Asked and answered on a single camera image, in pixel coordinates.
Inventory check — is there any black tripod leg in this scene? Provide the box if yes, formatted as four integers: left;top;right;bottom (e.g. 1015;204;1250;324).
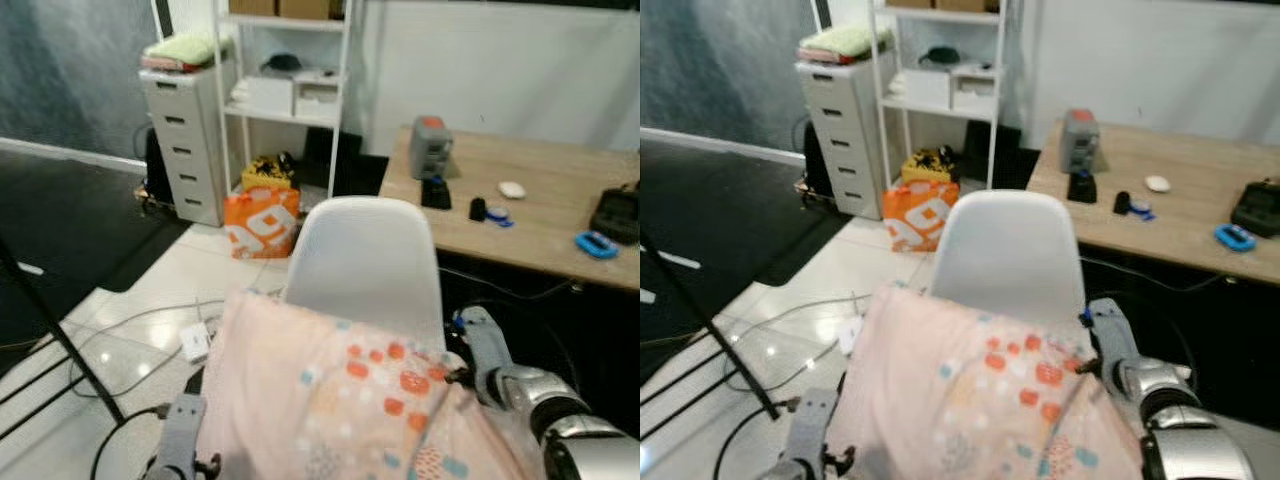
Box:
0;235;126;426
640;230;781;421

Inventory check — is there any green folded towel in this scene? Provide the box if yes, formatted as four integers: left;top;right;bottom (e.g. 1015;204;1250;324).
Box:
803;27;894;61
145;35;236;69

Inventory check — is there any yellow bag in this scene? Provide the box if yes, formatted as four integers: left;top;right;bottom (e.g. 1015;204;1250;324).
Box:
900;148;956;186
240;155;298;193

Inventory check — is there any blue case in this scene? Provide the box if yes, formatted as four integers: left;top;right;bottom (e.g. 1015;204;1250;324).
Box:
1214;223;1258;253
573;230;619;261

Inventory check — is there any white storage box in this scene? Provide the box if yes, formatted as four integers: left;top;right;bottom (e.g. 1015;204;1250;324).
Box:
245;75;296;118
293;72;341;121
950;65;998;113
903;68;953;109

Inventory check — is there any pink patterned pillow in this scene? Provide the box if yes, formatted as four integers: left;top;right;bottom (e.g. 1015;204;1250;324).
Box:
195;290;546;480
828;283;1146;480

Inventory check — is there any black storage box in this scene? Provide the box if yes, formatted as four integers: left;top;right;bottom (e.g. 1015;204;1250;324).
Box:
300;128;391;196
960;120;1041;191

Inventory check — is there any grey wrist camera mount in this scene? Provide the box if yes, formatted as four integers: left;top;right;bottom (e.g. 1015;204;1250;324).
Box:
783;388;839;480
458;306;516;401
150;393;208;480
1085;297;1143;391

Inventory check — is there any white drawer cabinet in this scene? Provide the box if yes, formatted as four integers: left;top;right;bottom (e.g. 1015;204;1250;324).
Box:
795;55;901;221
138;60;241;227

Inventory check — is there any wooden desk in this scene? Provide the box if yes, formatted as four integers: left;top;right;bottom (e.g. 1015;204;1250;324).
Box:
380;125;641;291
1027;118;1280;286

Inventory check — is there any white metal shelf rack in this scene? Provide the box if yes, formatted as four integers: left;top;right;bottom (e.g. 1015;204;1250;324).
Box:
210;0;356;201
868;0;1009;191

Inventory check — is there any white plastic chair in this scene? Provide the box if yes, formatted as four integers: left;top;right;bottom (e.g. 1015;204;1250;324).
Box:
283;196;446;351
928;189;1089;341

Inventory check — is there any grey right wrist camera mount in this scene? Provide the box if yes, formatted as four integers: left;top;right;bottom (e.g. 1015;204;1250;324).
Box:
458;306;516;401
1085;297;1143;391

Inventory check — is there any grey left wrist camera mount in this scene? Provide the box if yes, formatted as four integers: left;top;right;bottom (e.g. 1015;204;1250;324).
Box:
150;393;208;480
783;388;839;480

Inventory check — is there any grey device with orange top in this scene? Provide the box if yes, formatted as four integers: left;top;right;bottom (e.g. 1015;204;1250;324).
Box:
410;115;456;181
1060;108;1103;174

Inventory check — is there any orange shopping bag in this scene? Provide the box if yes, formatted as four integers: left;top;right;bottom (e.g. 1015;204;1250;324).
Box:
882;180;959;253
223;185;301;261

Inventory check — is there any black pouch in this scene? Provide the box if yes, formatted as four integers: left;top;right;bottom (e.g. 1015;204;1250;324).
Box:
1230;178;1280;239
590;183;641;246

